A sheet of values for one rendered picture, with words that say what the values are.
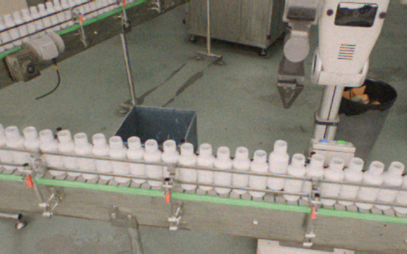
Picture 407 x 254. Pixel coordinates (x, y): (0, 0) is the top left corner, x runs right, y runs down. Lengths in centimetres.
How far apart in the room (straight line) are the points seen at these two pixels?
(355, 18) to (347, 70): 21
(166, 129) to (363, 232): 106
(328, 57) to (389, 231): 73
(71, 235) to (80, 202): 118
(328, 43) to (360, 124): 127
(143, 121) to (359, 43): 104
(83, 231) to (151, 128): 99
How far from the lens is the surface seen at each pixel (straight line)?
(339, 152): 127
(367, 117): 270
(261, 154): 112
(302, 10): 91
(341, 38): 155
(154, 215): 130
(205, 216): 125
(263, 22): 472
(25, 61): 243
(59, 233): 259
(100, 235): 249
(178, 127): 180
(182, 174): 116
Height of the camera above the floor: 183
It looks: 39 degrees down
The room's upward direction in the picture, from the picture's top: 1 degrees clockwise
